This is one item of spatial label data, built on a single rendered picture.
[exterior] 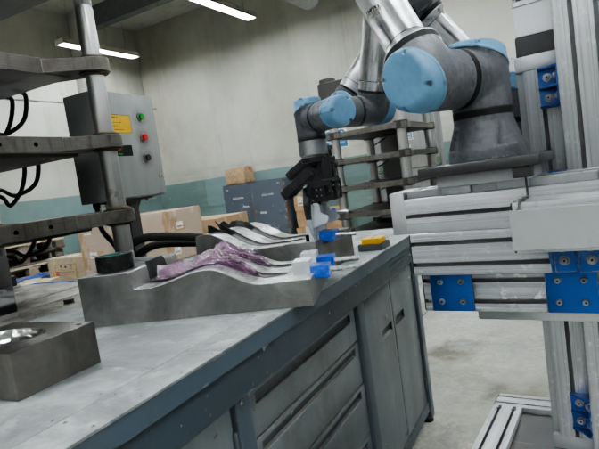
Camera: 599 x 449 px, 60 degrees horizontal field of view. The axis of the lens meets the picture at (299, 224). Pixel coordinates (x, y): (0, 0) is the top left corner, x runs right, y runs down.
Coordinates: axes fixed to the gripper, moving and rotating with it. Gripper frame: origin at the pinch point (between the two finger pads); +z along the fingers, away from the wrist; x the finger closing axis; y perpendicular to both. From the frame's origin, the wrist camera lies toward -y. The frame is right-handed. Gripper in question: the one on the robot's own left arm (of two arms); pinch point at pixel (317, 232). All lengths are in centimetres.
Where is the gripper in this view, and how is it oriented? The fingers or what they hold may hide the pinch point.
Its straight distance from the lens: 140.1
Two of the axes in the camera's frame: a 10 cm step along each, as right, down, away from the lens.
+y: 8.9, -0.8, -4.5
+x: 4.4, -1.4, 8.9
